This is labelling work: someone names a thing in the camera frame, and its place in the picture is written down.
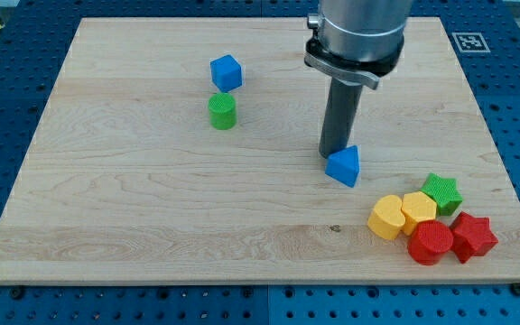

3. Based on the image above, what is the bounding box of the yellow pentagon block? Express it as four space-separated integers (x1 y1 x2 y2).
401 191 437 236

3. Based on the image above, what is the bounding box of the blue triangle block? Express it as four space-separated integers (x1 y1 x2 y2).
325 145 360 188

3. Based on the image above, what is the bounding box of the red cylinder block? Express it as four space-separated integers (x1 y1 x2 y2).
407 220 453 265

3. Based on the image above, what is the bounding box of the yellow heart block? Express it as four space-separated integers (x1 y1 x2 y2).
367 195 405 240

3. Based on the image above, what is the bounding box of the red star block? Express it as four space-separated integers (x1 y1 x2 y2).
450 211 498 264

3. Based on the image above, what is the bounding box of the blue cube block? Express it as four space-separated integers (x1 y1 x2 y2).
210 54 243 92

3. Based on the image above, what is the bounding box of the green cylinder block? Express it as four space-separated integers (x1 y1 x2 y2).
208 93 237 130

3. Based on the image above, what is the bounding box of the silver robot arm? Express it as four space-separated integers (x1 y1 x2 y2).
304 0 413 158

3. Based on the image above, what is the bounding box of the wooden board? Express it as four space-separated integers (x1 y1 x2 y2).
0 17 520 286

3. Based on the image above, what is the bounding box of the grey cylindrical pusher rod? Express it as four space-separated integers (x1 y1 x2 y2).
319 79 362 158

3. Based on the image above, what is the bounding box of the green star block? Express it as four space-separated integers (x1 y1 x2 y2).
421 172 463 216

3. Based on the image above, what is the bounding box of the white fiducial marker tag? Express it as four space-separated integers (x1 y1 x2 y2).
452 32 490 53

